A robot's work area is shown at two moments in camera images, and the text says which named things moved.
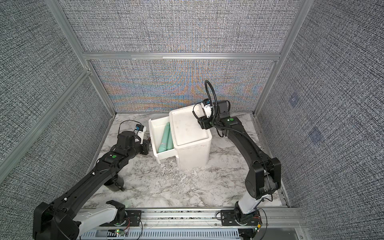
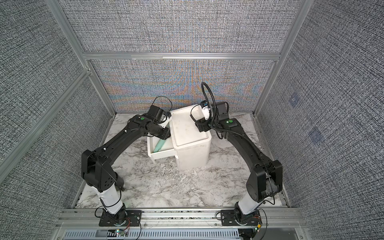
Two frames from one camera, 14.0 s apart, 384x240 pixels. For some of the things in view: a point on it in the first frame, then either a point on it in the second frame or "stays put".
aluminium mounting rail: [285, 218] stays put
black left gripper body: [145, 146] → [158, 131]
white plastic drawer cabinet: [192, 141] stays put
